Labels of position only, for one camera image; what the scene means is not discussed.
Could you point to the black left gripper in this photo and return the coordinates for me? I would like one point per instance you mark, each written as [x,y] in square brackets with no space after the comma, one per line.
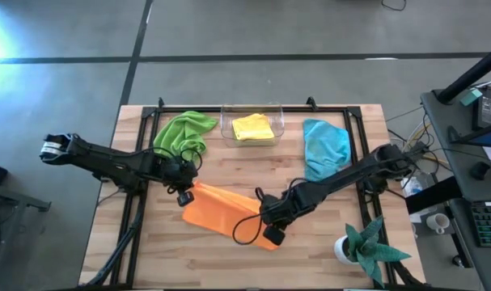
[180,174]

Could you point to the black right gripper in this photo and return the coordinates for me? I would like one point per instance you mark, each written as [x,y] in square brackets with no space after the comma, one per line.
[283,208]

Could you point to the orange microfiber towel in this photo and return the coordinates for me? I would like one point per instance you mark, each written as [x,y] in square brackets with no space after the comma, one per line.
[217,210]

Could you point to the yellow microfiber towel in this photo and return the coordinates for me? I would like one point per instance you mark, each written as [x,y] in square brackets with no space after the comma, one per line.
[253,127]

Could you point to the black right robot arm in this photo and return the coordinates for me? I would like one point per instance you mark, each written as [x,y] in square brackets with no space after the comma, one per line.
[350,175]

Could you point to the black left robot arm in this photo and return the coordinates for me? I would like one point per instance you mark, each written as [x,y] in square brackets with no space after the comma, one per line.
[107,165]

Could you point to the blue microfiber towel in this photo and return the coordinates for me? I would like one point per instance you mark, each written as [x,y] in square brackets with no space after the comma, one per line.
[326,145]

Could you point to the clear plastic bin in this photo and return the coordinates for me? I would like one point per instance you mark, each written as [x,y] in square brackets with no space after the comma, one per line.
[279,121]

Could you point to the teal plant in white pot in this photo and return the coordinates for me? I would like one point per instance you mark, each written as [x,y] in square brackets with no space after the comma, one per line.
[364,246]

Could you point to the clear plastic bottle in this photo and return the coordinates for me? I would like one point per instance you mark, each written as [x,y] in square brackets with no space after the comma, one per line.
[413,186]

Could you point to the grey power strip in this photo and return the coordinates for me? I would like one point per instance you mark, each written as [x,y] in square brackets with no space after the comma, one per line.
[418,148]

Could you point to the black flat panel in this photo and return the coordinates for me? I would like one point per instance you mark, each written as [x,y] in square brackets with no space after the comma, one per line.
[431,196]

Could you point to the white mug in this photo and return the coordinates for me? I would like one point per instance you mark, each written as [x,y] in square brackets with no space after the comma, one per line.
[437,223]

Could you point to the grey cart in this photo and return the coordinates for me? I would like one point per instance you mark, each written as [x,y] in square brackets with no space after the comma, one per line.
[10,198]

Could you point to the grey desk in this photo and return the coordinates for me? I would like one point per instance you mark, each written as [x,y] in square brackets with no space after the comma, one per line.
[451,121]

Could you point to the black computer mouse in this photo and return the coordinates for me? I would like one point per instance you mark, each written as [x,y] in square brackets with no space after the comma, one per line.
[479,170]

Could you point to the black keyboard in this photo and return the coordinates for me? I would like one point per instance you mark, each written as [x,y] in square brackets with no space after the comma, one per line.
[489,224]

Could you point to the small teal box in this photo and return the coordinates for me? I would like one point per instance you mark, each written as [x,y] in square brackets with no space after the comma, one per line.
[471,97]

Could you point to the black power adapter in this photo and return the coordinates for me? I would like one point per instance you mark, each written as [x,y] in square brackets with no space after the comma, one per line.
[488,111]

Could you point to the black pole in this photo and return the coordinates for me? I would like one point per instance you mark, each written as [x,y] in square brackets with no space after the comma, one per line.
[471,74]

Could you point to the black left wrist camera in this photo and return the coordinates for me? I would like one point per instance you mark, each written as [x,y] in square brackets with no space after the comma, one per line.
[185,199]

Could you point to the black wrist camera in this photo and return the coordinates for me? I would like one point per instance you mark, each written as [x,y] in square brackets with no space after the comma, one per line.
[185,199]
[274,235]

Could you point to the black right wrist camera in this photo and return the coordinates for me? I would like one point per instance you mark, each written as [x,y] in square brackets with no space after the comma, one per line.
[274,235]

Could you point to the black aluminium table frame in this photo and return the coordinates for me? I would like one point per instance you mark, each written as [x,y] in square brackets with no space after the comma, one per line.
[330,109]

